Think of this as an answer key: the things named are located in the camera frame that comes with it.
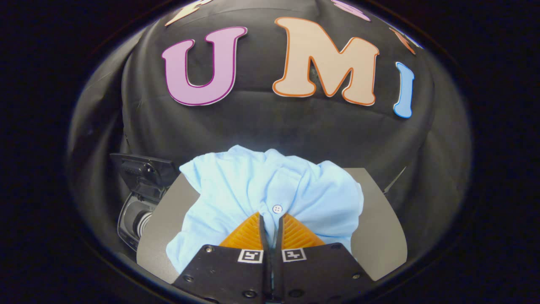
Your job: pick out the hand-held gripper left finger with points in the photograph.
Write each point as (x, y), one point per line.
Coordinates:
(236, 278)

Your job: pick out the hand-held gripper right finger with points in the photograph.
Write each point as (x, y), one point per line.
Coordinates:
(316, 274)

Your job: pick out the light blue shirt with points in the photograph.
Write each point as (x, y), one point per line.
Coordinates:
(253, 185)

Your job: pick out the dark washing machine lid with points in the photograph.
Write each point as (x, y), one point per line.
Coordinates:
(139, 169)

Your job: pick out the black backdrop cloth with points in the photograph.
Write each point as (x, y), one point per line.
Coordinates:
(261, 122)

